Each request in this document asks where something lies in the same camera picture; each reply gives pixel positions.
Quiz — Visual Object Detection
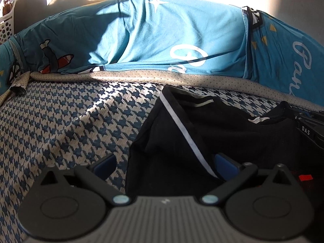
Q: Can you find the black garment with white stripes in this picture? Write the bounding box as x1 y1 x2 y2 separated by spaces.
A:
126 86 323 242

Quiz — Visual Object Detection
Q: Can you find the blue airplane print pillow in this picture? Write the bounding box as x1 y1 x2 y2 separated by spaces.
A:
1 0 248 92
242 7 323 105

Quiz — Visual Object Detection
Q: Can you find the houndstooth blue beige mattress cover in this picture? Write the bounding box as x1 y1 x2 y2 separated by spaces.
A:
1 76 323 242

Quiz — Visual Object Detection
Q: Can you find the white perforated laundry basket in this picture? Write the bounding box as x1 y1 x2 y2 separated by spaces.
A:
0 0 16 45

